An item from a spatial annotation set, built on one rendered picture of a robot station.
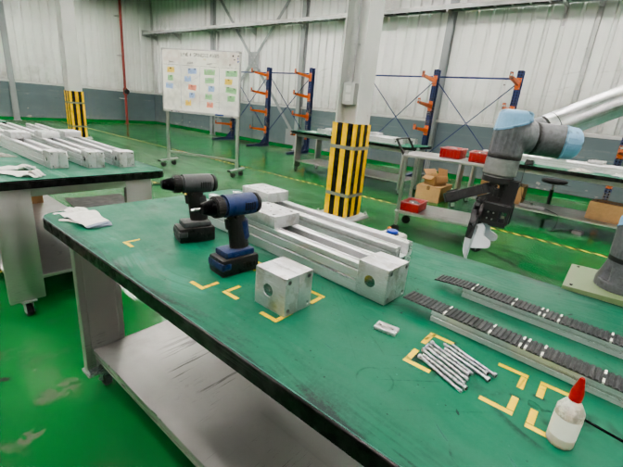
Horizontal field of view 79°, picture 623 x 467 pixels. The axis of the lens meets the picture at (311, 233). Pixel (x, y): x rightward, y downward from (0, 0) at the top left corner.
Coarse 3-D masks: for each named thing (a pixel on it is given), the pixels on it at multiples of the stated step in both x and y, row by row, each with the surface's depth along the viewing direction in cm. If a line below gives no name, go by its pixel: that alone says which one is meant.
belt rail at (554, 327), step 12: (480, 300) 99; (492, 300) 97; (504, 312) 96; (516, 312) 94; (528, 312) 92; (540, 324) 90; (552, 324) 89; (576, 336) 86; (588, 336) 84; (600, 348) 83; (612, 348) 82
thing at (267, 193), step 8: (248, 184) 156; (256, 184) 158; (264, 184) 159; (256, 192) 149; (264, 192) 146; (272, 192) 147; (280, 192) 149; (264, 200) 146; (272, 200) 147; (280, 200) 150
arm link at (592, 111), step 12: (600, 96) 95; (612, 96) 94; (564, 108) 97; (576, 108) 95; (588, 108) 94; (600, 108) 94; (612, 108) 94; (540, 120) 97; (552, 120) 96; (564, 120) 95; (576, 120) 95; (588, 120) 95; (600, 120) 95
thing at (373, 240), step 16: (240, 192) 160; (304, 208) 144; (304, 224) 135; (320, 224) 129; (336, 224) 127; (352, 224) 129; (352, 240) 121; (368, 240) 117; (384, 240) 122; (400, 240) 118; (400, 256) 116
